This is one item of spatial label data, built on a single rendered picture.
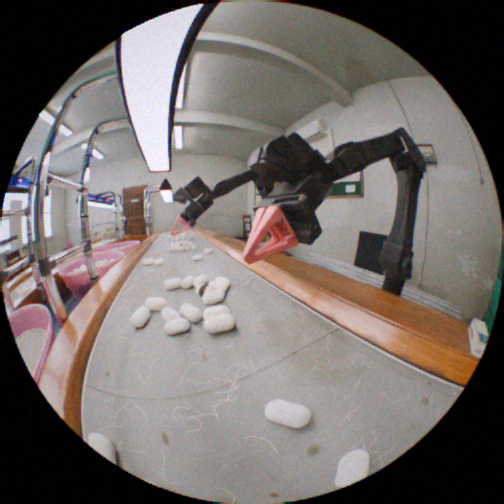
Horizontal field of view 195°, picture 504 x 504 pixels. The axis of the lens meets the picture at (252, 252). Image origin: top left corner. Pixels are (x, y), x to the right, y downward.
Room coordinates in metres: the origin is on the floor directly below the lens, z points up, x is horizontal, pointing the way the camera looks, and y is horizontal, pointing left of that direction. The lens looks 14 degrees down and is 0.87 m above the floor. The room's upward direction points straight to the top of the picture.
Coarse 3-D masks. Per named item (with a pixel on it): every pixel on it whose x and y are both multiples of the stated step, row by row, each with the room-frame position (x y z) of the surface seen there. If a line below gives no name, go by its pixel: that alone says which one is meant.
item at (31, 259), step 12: (36, 156) 0.06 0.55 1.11; (24, 168) 0.02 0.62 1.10; (36, 168) 0.07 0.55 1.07; (0, 252) -0.06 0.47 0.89; (0, 264) -0.06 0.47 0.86; (24, 264) 0.02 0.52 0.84; (36, 264) 0.07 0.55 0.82; (36, 276) 0.06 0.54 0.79; (48, 300) 0.08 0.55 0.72; (12, 312) -0.07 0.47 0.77
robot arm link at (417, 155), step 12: (396, 132) 0.22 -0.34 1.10; (348, 144) 0.22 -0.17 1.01; (360, 144) 0.23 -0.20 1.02; (372, 144) 0.23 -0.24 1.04; (384, 144) 0.23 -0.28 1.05; (396, 144) 0.22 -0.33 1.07; (408, 144) 0.20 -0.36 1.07; (360, 156) 0.22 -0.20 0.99; (372, 156) 0.23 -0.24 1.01; (384, 156) 0.23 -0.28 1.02; (420, 156) 0.20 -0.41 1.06; (360, 168) 0.22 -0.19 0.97; (420, 168) 0.20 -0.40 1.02
